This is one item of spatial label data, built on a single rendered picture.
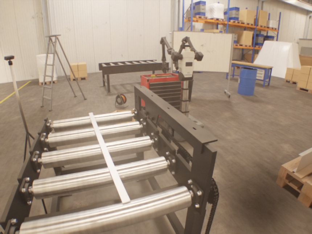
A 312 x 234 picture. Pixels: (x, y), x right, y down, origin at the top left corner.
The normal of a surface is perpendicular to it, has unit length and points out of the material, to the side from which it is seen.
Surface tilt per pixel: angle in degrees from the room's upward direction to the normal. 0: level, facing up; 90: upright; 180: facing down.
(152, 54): 90
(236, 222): 0
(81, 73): 90
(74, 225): 36
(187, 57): 90
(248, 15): 90
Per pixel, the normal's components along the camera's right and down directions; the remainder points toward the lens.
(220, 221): 0.00, -0.92
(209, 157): -0.94, 0.14
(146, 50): 0.36, 0.36
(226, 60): -0.07, 0.38
